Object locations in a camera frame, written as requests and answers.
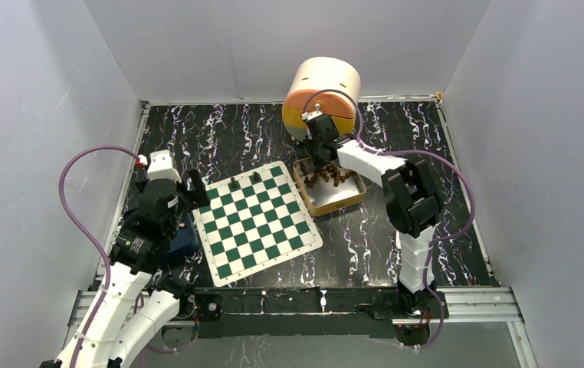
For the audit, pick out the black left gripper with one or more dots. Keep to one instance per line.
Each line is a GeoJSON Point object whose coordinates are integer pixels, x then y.
{"type": "Point", "coordinates": [198, 195]}

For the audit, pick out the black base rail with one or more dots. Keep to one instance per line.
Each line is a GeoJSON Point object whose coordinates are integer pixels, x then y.
{"type": "Point", "coordinates": [379, 312]}

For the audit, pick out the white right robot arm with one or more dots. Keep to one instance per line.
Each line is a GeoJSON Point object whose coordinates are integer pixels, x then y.
{"type": "Point", "coordinates": [413, 205]}

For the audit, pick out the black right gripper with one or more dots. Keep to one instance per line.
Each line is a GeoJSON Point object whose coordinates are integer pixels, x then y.
{"type": "Point", "coordinates": [319, 161]}

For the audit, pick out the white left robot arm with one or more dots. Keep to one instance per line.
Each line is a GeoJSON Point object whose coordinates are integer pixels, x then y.
{"type": "Point", "coordinates": [107, 337]}

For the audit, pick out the small white blue tag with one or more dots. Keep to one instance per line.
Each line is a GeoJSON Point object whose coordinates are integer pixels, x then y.
{"type": "Point", "coordinates": [398, 244]}

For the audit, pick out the blue tin tray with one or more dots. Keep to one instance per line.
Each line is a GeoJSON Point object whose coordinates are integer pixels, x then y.
{"type": "Point", "coordinates": [185, 244]}

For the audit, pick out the green white chess board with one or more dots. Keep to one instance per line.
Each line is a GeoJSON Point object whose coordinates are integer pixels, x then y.
{"type": "Point", "coordinates": [255, 226]}

